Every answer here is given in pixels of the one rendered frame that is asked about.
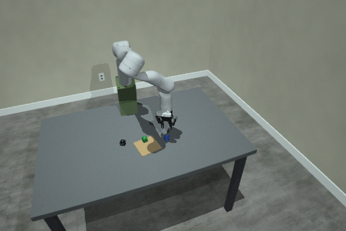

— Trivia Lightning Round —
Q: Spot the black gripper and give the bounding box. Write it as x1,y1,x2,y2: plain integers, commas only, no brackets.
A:
156,115,177,130

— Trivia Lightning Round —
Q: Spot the beige square mat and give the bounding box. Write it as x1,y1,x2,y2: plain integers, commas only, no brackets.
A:
133,136,162,157

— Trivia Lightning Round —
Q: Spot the blue die with white pips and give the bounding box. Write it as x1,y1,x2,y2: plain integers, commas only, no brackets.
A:
164,134,170,141

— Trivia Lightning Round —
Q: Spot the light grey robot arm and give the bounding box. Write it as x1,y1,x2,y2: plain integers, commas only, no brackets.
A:
112,41,175,117

